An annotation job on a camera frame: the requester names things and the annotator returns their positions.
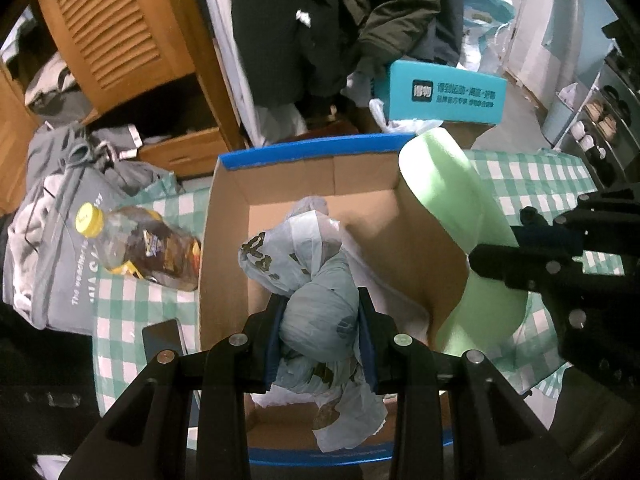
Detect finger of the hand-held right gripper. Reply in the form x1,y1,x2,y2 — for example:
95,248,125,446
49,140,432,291
517,206,586,251
468,242,561,293

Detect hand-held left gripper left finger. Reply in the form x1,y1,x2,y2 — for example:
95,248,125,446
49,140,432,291
57,295,288,480

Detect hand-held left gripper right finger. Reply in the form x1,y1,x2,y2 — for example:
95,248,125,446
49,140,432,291
356,287,576,480

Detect pale printed plastic bag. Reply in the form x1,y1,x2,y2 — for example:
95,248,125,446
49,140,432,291
237,205,388,453

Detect light green sock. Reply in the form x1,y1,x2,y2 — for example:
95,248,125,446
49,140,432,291
398,127,526,361

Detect blue-rimmed cardboard box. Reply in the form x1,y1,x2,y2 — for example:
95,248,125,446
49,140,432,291
199,132,471,466

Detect pale blue trash bin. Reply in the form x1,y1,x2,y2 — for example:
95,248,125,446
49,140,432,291
542,82,586,146

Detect metal shoe rack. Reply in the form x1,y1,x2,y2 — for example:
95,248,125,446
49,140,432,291
560,25,640,191

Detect dark smartphone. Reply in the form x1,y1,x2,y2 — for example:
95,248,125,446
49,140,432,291
141,317,188,358

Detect brown cardboard box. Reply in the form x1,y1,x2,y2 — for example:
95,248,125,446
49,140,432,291
357,110,493,151

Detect group of assorted shoes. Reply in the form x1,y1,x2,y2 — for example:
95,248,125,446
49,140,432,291
570,82,633,186

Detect teal shoe box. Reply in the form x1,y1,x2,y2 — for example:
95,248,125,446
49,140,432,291
372,59,508,127

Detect yellow-capped oil bottle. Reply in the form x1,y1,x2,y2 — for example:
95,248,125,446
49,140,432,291
75,202,203,293

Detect clear plastic bag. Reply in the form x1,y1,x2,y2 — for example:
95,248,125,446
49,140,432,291
470,35,506,73

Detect white door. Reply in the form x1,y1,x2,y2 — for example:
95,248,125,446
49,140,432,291
505,0,561,91

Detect blue and white plastic bag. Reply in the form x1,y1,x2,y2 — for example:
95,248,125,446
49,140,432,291
460,0,516,73

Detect navy coat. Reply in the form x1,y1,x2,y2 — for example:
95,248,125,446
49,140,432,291
415,0,466,68

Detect wooden wardrobe drawer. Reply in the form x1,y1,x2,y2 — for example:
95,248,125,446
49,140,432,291
137,127,226,178

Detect grey hoodie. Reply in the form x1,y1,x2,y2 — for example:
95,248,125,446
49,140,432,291
27,125,176,196

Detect grey printed tote bag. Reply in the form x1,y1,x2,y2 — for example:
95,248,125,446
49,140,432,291
2,167,108,333

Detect olive green jacket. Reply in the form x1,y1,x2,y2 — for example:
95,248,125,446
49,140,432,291
345,0,441,68

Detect wooden wardrobe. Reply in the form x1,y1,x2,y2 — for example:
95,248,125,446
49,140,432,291
0,0,248,211

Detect long white shirt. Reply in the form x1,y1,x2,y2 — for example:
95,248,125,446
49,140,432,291
200,0,308,148

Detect black coat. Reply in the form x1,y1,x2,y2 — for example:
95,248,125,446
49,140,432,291
220,0,361,111

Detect louvred wooden wardrobe door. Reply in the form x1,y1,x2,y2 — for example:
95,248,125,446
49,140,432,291
35,0,198,116
0,65,41,216

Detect grey folded clothes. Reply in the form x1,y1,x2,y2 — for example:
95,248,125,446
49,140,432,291
25,57,93,121

